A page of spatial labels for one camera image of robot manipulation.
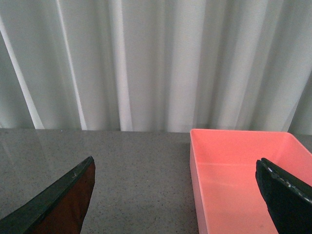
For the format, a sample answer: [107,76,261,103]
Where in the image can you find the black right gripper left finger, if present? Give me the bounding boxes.
[0,156,96,234]

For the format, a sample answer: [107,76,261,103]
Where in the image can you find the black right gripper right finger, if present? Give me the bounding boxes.
[255,158,312,234]

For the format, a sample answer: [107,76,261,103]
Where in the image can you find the white pleated curtain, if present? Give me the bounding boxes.
[0,0,312,134]

